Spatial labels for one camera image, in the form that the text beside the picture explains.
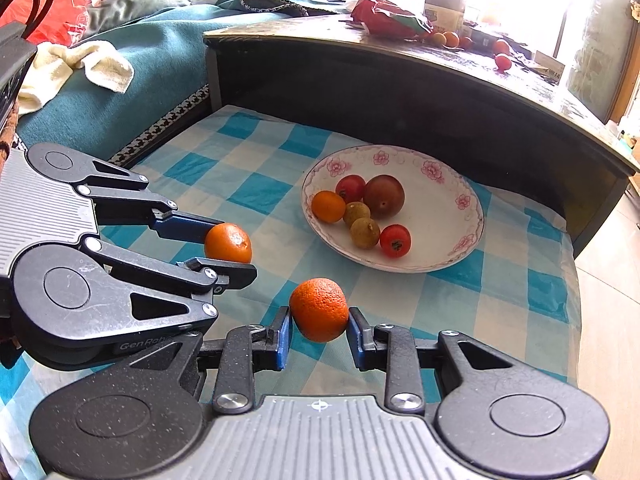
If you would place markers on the person's left forearm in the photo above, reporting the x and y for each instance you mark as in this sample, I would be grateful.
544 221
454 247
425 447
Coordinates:
10 134

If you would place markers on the cream towel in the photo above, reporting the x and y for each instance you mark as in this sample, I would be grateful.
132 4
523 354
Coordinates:
75 62

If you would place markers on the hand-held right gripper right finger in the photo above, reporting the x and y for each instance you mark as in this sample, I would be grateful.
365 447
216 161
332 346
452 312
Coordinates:
356 335

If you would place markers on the red cherry tomato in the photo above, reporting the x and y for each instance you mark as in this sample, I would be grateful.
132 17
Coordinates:
350 188
395 240

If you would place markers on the white floral plate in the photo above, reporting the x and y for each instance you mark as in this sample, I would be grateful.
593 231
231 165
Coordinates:
440 220

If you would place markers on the small orange mandarin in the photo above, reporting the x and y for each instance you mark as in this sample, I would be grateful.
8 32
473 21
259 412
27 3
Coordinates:
228 243
328 206
319 309

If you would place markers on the blue white checkered tablecloth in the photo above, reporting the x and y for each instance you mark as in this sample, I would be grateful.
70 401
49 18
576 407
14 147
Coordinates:
240 160

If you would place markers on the grey green pillow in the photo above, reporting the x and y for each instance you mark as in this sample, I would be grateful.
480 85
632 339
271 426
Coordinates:
135 7

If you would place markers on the small orange fruit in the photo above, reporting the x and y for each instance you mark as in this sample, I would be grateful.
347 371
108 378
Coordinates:
438 39
451 39

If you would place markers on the red bag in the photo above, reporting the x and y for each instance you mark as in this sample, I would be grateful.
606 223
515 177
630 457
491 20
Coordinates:
385 17

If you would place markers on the large dark red tomato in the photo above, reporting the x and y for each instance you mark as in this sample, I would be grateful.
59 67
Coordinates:
383 196

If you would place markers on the teal blanket with houndstooth border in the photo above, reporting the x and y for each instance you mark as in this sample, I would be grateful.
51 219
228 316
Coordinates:
150 70

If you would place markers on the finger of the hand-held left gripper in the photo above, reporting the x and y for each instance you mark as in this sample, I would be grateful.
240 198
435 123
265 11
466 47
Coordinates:
225 275
185 227

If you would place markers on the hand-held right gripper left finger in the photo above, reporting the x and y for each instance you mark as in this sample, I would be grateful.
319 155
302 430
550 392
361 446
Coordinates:
283 342

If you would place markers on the dark coffee table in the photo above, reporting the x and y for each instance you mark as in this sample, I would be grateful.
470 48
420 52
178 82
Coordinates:
400 95

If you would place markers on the tan longan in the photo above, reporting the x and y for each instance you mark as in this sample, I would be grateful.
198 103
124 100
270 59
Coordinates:
365 233
356 213

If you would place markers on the small red fruit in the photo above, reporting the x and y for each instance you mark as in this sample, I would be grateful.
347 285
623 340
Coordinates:
502 62
465 42

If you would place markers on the white wrapped column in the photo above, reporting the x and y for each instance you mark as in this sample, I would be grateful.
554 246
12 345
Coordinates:
597 50

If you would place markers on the grey cardboard box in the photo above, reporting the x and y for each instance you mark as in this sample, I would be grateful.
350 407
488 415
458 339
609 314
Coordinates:
444 7

